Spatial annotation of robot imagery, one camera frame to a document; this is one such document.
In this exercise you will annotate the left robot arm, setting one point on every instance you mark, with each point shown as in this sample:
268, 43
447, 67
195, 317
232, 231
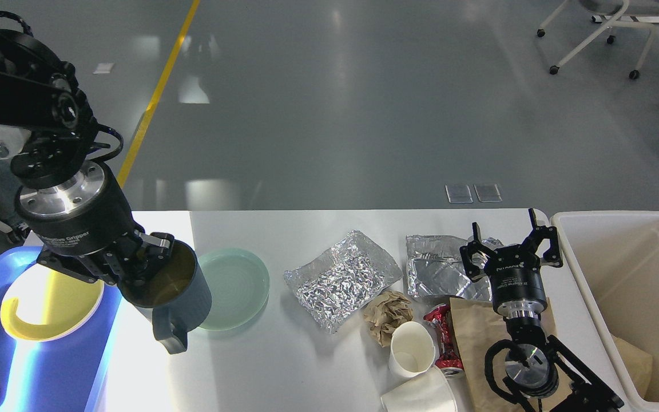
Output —
40, 93

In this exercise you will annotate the white paper cup upright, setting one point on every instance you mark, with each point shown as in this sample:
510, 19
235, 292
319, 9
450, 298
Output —
412, 350

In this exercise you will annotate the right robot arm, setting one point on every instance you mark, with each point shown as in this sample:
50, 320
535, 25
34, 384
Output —
524, 368

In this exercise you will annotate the brown paper in bin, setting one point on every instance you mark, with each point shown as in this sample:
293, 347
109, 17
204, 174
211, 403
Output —
638, 363

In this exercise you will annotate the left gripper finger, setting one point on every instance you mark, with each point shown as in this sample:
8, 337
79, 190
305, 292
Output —
147, 254
108, 264

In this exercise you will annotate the dark grey mug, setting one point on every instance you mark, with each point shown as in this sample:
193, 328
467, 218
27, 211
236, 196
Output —
175, 301

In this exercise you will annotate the floor outlet cover left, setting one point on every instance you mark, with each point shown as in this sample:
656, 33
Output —
459, 194

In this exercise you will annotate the crumpled foil sheet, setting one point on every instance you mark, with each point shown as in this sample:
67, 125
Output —
342, 279

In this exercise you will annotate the crushed red soda can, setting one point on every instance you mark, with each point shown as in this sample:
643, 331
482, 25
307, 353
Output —
448, 360

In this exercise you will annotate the crumpled brown paper ball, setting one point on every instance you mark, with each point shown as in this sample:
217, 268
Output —
386, 313

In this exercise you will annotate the floor outlet cover right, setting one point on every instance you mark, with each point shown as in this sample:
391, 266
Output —
488, 193

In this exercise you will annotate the white office chair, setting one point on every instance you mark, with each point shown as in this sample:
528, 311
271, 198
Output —
642, 15

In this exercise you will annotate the beige waste bin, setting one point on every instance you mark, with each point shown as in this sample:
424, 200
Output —
614, 257

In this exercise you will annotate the white paper cup lying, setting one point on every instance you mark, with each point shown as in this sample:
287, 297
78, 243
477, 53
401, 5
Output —
426, 392

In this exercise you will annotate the floor outlet cover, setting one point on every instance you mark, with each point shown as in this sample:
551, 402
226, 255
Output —
459, 194
488, 193

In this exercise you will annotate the brown paper bag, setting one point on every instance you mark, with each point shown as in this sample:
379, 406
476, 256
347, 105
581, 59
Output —
476, 327

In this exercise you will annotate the yellow plate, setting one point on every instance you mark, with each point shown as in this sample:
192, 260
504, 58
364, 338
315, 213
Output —
43, 305

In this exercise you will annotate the flattened foil tray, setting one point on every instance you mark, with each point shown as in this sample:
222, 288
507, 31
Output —
434, 269

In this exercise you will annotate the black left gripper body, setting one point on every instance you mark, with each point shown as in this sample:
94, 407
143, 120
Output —
84, 215

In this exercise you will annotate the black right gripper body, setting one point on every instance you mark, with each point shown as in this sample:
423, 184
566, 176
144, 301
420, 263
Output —
516, 288

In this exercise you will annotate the blue plastic tray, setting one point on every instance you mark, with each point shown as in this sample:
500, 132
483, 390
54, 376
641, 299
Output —
62, 375

